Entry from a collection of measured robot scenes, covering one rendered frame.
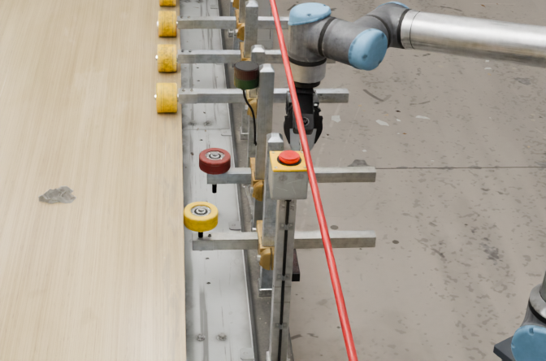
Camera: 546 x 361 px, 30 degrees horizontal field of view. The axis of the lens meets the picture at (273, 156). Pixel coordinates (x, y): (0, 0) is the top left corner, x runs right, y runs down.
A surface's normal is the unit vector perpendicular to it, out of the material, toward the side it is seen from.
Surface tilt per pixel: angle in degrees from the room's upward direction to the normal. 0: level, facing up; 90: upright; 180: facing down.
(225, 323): 0
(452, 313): 0
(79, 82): 0
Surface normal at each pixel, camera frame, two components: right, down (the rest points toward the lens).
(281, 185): 0.08, 0.51
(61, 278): 0.04, -0.86
